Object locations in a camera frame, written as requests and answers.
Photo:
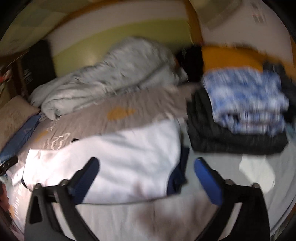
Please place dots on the black clothes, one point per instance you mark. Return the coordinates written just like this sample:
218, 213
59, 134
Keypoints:
192, 62

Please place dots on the black puffer jacket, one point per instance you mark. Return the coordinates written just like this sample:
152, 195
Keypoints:
208, 139

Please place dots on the red printed poster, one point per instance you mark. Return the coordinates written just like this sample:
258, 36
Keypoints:
4, 78

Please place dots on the pale green duvet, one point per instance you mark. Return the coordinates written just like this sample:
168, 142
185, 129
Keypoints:
115, 76

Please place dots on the white and navy varsity jacket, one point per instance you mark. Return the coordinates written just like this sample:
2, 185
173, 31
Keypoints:
115, 162

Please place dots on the blue pillow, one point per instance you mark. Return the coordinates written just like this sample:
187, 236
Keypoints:
25, 134

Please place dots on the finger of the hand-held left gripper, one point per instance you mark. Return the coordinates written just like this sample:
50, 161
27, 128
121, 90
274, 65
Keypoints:
8, 163

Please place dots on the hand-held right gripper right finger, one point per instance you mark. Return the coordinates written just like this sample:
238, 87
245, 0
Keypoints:
208, 183

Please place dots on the blue plaid shirt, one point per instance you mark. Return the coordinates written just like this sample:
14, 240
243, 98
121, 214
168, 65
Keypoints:
242, 99

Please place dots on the small white cloth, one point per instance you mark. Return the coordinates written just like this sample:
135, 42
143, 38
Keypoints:
256, 169

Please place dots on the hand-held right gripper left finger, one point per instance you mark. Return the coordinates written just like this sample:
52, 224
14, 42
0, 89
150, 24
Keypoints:
85, 180

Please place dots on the black hanging bag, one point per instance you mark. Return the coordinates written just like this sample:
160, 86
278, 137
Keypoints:
38, 67

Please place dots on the beige pillow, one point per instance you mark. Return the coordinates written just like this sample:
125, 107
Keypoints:
16, 115

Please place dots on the white wall socket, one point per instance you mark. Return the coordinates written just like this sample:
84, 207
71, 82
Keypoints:
257, 17

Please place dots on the checked upper bunk sheet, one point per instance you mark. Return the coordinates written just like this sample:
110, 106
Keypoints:
34, 23

